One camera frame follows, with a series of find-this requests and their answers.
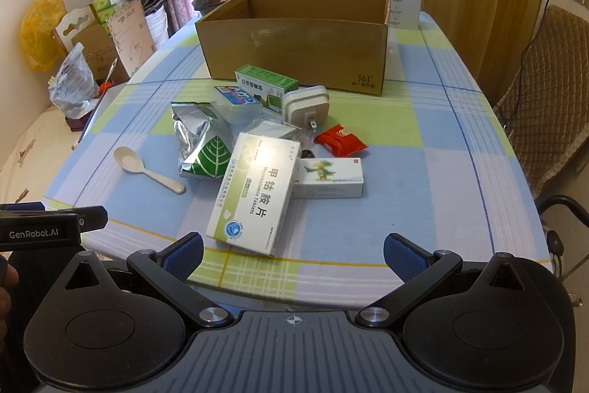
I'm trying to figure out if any desktop with checked tablecloth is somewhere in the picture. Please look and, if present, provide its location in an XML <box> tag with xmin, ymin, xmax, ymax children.
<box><xmin>46</xmin><ymin>11</ymin><xmax>560</xmax><ymax>315</ymax></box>

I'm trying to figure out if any yellow plastic bag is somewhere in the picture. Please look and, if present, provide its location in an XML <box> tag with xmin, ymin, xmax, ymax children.
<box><xmin>19</xmin><ymin>0</ymin><xmax>67</xmax><ymax>72</ymax></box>

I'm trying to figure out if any black metal frame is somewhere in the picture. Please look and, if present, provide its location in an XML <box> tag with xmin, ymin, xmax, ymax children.
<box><xmin>536</xmin><ymin>195</ymin><xmax>589</xmax><ymax>283</ymax></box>

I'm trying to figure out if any brown quilted chair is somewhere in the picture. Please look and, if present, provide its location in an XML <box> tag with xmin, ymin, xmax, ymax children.
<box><xmin>492</xmin><ymin>5</ymin><xmax>589</xmax><ymax>186</ymax></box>

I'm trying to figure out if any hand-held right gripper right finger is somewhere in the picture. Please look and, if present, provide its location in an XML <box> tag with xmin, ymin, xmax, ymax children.
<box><xmin>356</xmin><ymin>232</ymin><xmax>540</xmax><ymax>329</ymax></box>

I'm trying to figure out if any silver green foil pouch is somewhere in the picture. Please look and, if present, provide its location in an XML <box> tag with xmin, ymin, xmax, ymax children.
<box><xmin>171</xmin><ymin>101</ymin><xmax>235</xmax><ymax>179</ymax></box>

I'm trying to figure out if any red candy packet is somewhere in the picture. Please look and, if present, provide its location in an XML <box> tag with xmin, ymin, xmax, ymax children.
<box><xmin>314</xmin><ymin>124</ymin><xmax>370</xmax><ymax>157</ymax></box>

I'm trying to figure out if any white parrot print medicine box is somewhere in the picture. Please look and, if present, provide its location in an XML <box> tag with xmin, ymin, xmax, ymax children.
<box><xmin>291</xmin><ymin>157</ymin><xmax>364</xmax><ymax>199</ymax></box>

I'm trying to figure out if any person's left hand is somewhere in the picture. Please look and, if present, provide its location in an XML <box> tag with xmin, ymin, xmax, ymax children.
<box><xmin>0</xmin><ymin>257</ymin><xmax>20</xmax><ymax>343</ymax></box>

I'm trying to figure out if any clear floss box blue label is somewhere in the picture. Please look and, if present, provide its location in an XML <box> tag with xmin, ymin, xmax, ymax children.
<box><xmin>211</xmin><ymin>84</ymin><xmax>263</xmax><ymax>124</ymax></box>

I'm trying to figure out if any green tissue pack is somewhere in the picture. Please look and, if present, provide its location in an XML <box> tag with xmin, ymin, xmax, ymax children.
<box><xmin>89</xmin><ymin>0</ymin><xmax>132</xmax><ymax>23</ymax></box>

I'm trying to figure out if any brown cardboard hanger box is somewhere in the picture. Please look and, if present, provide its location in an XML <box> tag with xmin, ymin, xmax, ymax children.
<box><xmin>53</xmin><ymin>4</ymin><xmax>132</xmax><ymax>83</ymax></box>

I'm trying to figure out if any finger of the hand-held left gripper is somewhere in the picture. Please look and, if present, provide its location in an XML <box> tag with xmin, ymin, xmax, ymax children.
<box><xmin>76</xmin><ymin>206</ymin><xmax>109</xmax><ymax>232</ymax></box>
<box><xmin>0</xmin><ymin>202</ymin><xmax>47</xmax><ymax>214</ymax></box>

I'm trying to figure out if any white plastic spoon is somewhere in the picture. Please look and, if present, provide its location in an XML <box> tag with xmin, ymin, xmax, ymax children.
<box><xmin>113</xmin><ymin>147</ymin><xmax>187</xmax><ymax>195</ymax></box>

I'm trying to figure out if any clear plastic bag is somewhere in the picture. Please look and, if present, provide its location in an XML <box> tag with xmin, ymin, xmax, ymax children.
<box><xmin>48</xmin><ymin>43</ymin><xmax>99</xmax><ymax>118</ymax></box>

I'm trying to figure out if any large white green medicine box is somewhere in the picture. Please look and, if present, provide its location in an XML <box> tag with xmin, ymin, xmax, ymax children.
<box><xmin>205</xmin><ymin>133</ymin><xmax>302</xmax><ymax>258</ymax></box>

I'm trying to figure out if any red-handled tool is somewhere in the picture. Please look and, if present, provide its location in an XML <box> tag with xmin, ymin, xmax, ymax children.
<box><xmin>96</xmin><ymin>58</ymin><xmax>119</xmax><ymax>97</ymax></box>

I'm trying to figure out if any white plug-in adapter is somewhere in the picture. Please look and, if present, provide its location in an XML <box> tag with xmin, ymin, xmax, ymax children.
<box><xmin>282</xmin><ymin>86</ymin><xmax>331</xmax><ymax>132</ymax></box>

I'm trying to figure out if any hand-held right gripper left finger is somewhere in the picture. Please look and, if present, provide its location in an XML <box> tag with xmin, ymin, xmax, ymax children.
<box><xmin>43</xmin><ymin>232</ymin><xmax>234</xmax><ymax>330</ymax></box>

